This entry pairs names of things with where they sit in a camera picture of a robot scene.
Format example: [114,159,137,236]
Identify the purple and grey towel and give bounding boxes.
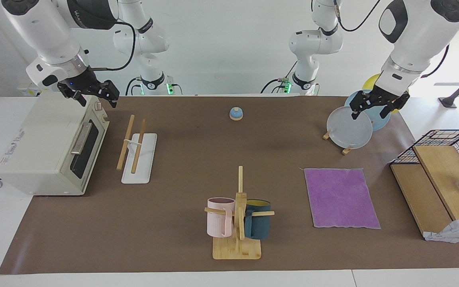
[304,167,382,230]

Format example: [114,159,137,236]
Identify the wooden plate rack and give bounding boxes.
[322,131,354,156]

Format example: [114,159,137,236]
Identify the white towel rack wooden bars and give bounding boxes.
[116,114,158,185]

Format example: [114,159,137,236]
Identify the light blue plate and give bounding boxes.
[344,89,392,132]

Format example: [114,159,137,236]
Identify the yellow plate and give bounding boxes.
[362,73,410,114]

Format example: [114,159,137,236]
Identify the grey plate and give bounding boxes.
[326,106,374,150]

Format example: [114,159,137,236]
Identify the white power strip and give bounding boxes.
[17,85,41,98]

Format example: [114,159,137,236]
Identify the cream toaster oven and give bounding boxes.
[0,92,111,197]

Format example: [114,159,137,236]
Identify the brown table mat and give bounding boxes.
[0,95,459,275]

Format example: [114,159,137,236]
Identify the dark teal mug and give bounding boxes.
[244,199,272,240]

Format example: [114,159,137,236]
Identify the pink mug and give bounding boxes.
[206,197,236,239]

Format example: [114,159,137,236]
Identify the wooden mug tree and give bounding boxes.
[204,165,275,260]

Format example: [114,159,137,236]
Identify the black base cable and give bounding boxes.
[125,77,143,96]
[260,60,298,94]

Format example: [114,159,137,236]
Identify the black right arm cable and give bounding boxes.
[89,21,137,72]

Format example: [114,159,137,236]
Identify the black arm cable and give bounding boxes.
[334,0,451,79]
[89,21,137,72]

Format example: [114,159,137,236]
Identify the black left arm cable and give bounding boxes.
[334,0,451,79]

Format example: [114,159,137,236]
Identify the wooden box wire basket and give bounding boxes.
[390,145,459,236]

